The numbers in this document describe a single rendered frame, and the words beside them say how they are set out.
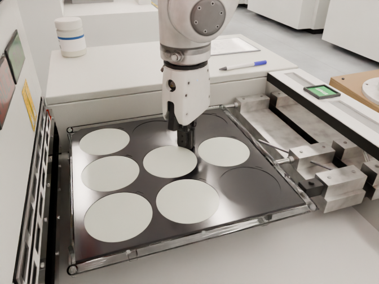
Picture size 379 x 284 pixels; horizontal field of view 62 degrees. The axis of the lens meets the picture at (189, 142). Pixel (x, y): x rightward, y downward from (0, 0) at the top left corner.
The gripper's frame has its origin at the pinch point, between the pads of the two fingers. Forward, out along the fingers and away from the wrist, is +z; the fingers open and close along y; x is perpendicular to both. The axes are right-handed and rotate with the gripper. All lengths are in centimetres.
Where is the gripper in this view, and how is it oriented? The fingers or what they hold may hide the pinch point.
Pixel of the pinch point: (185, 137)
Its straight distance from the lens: 62.1
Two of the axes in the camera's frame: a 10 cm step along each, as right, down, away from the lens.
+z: 0.0, 8.4, 5.4
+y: 5.0, -4.7, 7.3
